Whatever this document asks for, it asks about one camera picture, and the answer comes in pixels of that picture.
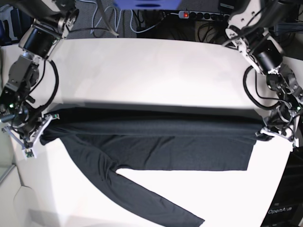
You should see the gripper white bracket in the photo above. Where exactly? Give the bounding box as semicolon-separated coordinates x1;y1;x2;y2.
1;106;60;159
254;106;300;151

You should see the black OpenArm equipment case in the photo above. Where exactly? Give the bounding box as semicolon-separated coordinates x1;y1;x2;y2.
261;147;303;227

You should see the white power strip red switch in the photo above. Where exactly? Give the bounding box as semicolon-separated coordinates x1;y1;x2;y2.
177;10;230;22

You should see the white cable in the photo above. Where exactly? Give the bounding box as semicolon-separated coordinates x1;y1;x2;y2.
90;2;164;38

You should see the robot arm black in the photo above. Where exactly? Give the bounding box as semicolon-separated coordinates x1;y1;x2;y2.
0;0;79;158
223;0;303;147

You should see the black long-sleeve T-shirt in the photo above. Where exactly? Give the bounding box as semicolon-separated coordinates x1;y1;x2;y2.
40;108;263;227

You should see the blue box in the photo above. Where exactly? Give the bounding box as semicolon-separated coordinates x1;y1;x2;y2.
114;0;181;10

